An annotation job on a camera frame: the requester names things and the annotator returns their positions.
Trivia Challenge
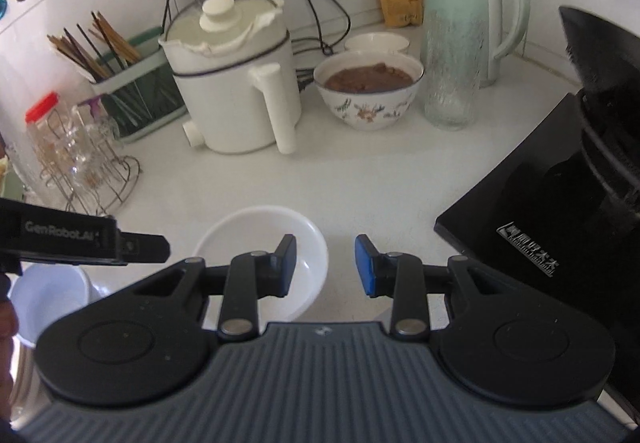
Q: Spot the clear stemmed glass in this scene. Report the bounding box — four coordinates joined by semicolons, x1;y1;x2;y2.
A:
65;98;126;194

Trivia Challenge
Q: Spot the person's left hand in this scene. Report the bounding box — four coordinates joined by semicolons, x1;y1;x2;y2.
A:
0;303;19;391

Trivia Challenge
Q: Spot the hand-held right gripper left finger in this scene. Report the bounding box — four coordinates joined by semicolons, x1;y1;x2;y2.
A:
131;233;298;342

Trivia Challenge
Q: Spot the white plastic bowl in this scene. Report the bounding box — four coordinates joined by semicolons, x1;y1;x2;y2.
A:
9;263;90;349
75;268;108;306

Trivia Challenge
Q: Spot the green chopstick holder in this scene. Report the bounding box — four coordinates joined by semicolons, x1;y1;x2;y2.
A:
90;28;188;144

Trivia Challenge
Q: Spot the floral bowl with brown food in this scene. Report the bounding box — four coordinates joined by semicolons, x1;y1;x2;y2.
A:
313;51;426;132

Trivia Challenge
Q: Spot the wire glass holder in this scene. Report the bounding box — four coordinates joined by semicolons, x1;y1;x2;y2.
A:
37;143;143;216

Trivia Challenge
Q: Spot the bunch of chopsticks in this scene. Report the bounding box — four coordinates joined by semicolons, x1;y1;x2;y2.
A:
46;10;143;84

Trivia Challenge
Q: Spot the black cooktop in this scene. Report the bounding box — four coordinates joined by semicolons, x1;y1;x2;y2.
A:
434;93;640;404

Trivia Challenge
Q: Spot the black wok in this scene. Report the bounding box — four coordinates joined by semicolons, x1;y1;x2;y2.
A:
557;5;640;218

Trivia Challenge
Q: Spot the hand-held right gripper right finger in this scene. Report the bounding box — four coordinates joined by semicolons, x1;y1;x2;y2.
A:
354;233;521;341

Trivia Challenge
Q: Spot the red-lid clear jar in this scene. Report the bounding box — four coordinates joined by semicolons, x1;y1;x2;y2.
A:
25;92;76;204

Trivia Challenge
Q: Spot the tall textured glass tumbler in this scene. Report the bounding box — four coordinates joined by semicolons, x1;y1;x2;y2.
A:
422;3;488;131

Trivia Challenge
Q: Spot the small white ceramic bowl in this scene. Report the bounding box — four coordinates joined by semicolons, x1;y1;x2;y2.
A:
343;33;411;56

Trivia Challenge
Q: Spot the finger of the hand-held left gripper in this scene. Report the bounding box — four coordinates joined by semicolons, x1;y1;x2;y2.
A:
119;232;171;267

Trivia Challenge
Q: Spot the white soy milk maker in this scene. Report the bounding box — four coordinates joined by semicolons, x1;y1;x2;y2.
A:
159;0;303;156

